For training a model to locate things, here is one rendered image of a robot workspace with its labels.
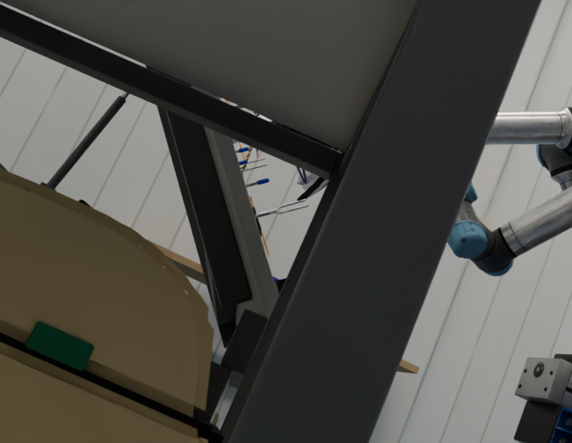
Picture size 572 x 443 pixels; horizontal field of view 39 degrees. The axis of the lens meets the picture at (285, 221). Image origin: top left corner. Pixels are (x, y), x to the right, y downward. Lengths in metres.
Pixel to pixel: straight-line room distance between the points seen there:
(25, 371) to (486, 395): 3.82
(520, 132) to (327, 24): 1.33
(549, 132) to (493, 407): 2.54
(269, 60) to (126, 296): 0.26
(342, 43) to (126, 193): 3.28
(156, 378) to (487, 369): 3.78
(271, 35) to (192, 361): 0.27
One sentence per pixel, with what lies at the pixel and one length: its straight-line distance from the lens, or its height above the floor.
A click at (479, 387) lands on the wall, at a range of 4.25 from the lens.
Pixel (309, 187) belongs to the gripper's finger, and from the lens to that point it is 1.90.
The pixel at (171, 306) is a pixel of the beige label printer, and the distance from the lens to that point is 0.53.
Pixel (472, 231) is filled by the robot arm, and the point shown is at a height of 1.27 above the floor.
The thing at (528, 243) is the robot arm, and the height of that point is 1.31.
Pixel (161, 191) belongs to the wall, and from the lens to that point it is 3.87.
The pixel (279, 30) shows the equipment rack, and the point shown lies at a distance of 0.64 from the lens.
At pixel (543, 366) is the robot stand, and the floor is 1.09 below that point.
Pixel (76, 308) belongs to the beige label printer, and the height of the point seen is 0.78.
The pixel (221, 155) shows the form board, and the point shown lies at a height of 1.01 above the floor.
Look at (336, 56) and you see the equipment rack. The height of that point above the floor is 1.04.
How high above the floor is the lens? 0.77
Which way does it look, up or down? 13 degrees up
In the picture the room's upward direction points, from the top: 24 degrees clockwise
